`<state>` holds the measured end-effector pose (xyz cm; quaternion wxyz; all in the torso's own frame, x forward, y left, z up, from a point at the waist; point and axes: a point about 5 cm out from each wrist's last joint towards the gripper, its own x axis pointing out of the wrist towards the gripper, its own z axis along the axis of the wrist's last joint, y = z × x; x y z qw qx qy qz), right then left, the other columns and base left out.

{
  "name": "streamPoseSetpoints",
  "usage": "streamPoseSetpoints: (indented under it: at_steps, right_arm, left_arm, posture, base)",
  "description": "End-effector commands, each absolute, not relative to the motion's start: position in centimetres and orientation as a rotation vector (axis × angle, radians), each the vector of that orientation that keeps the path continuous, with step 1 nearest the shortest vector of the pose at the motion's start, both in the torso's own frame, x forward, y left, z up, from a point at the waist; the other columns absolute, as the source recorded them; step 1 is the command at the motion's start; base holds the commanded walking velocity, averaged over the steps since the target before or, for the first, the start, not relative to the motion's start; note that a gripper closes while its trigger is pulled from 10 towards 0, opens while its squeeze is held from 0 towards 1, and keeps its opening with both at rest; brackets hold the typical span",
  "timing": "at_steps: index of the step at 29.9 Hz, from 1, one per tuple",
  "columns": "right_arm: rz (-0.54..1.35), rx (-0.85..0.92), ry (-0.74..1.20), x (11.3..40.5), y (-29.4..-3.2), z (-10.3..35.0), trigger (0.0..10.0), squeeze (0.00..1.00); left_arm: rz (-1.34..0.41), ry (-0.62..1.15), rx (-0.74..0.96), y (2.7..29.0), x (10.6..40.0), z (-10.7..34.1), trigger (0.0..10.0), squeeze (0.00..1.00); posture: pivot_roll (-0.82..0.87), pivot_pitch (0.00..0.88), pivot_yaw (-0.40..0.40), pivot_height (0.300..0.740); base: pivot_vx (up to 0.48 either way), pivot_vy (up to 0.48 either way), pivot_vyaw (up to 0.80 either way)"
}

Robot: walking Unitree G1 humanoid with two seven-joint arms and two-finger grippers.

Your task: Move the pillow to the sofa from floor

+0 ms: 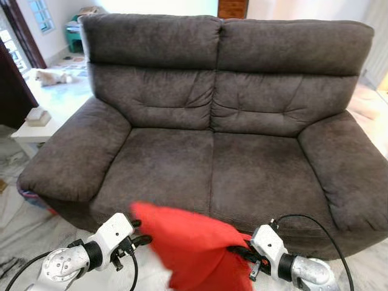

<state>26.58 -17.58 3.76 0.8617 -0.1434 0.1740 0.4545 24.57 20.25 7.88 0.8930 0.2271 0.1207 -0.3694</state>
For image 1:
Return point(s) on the red pillow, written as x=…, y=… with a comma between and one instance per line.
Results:
x=194, y=248

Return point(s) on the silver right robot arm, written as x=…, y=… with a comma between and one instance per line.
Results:
x=312, y=273

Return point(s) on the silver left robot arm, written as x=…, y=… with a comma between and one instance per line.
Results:
x=63, y=267

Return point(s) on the dark brown two-seat sofa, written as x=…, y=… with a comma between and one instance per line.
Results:
x=200, y=163

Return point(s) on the white side table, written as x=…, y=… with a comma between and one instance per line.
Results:
x=36, y=136

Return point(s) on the beige tissue box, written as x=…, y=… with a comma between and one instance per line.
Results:
x=38, y=118

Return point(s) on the white fluffy dog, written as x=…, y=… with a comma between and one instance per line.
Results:
x=51, y=77

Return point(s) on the dark brown wooden door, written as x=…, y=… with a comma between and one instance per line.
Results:
x=15, y=97

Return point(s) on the green cabinet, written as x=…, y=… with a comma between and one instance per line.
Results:
x=74, y=37

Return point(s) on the grey curtain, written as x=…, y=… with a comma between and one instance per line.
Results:
x=379, y=54

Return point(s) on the louvred glass window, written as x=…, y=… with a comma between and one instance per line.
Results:
x=40, y=15

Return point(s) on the brown wooden cabinet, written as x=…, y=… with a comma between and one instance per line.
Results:
x=233, y=8

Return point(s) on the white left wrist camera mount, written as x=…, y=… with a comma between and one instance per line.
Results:
x=114, y=231

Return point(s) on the dark brown door frame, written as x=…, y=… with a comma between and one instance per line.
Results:
x=24, y=33

